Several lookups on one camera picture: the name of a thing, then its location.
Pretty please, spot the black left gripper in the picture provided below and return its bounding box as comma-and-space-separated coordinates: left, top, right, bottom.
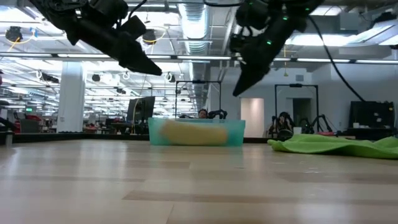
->
77, 0, 163, 77

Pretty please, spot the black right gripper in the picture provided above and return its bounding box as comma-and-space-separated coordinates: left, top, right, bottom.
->
232, 34, 280, 97

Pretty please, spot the orange microfiber towel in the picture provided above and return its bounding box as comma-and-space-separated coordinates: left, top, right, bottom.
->
160, 120, 229, 146

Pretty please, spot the green microfiber towel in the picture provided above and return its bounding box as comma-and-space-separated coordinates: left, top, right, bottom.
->
267, 133, 398, 160

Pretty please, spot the teal translucent plastic basket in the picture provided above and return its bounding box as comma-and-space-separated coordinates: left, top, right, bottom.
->
147, 117, 246, 147

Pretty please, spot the black round ceiling fixture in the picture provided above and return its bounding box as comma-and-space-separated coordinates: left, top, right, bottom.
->
5, 26, 24, 43
142, 28, 157, 46

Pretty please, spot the white background door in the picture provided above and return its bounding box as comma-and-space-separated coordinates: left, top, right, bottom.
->
240, 98, 265, 138

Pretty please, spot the black background monitor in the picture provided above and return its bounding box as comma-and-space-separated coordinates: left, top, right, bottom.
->
126, 96, 155, 135

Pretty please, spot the white round column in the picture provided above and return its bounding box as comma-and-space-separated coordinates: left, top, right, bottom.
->
57, 61, 86, 134

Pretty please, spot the black equipment cart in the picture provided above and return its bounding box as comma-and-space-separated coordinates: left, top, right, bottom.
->
346, 101, 397, 140

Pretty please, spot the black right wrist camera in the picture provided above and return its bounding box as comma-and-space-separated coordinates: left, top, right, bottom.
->
229, 30, 249, 54

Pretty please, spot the yellow hanging cord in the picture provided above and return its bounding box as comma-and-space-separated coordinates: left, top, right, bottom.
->
282, 45, 289, 78

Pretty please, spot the black background frame stand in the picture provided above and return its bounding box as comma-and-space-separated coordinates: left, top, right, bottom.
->
175, 80, 222, 121
274, 83, 320, 134

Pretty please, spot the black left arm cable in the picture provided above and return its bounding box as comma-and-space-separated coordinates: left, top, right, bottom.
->
127, 0, 149, 18

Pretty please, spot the silver ventilation duct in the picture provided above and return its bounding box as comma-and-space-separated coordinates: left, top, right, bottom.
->
177, 2, 214, 113

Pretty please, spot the black metal table frame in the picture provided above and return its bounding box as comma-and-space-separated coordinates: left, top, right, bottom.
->
0, 130, 398, 146

